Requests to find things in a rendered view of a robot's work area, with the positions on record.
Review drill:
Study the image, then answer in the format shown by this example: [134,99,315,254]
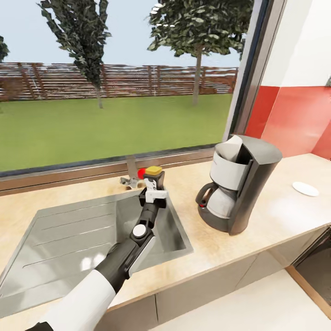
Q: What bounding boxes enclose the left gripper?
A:
[138,188,166,217]

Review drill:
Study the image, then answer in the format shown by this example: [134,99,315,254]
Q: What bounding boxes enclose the paper coffee filter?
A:
[216,135,242,162]

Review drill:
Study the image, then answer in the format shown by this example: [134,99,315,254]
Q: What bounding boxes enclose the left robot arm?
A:
[26,188,170,331]

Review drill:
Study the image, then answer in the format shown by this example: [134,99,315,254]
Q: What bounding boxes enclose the bottle of coffee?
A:
[143,166,165,191]

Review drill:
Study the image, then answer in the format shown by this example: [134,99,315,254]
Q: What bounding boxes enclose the saucer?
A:
[292,182,320,196]

